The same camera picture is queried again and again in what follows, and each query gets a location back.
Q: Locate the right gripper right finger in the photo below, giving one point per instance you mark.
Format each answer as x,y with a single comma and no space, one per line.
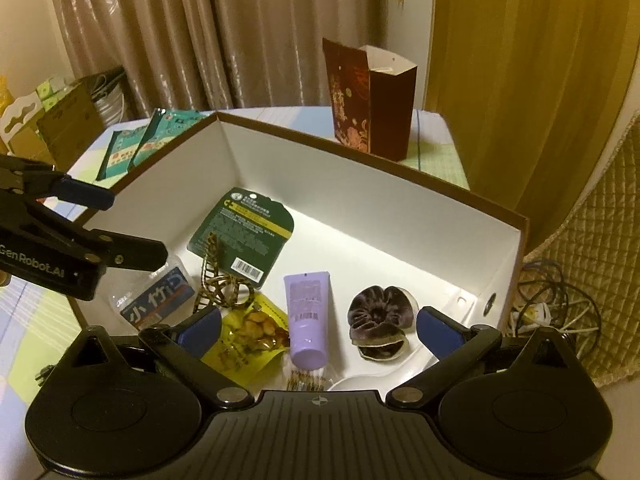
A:
458,351

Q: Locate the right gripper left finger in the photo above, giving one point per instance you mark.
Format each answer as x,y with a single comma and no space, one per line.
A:
180,348

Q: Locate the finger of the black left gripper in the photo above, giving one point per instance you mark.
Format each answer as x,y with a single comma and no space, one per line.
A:
38,180
120,249

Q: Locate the clear cotton swab box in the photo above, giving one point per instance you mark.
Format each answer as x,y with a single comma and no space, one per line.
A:
147,298

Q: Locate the tortoiseshell hair claw clip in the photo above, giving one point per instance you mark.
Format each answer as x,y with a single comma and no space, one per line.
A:
219,289

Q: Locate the yellow snack packet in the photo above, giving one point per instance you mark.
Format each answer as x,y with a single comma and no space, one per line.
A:
249,340

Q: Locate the dark purple scrunchie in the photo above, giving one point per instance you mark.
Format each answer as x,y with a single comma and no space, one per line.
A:
379,320

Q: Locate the wooden cotton swab bag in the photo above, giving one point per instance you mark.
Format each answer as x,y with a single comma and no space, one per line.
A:
297,379

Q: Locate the dark green face mask packet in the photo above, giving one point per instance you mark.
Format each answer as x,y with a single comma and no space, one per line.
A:
251,230

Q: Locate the purple cream tube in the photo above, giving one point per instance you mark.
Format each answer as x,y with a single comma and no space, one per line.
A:
307,300

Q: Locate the brown cardboard carton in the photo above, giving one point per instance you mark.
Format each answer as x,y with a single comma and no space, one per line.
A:
70,127

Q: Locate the checked tablecloth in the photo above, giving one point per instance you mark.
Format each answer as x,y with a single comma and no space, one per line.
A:
38,325

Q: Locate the green packet front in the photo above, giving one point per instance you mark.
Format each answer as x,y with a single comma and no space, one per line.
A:
120,152

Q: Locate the green packet rear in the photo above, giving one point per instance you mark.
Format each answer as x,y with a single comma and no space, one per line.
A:
164,127

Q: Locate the brown cardboard storage box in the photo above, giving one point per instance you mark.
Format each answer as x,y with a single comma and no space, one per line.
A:
364,220

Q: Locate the quilted tan chair cushion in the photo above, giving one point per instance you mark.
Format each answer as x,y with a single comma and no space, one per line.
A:
597,247

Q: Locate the beige curtain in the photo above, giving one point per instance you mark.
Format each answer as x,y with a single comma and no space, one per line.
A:
213,54

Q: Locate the dark red gift bag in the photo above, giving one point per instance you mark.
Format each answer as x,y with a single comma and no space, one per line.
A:
371,95

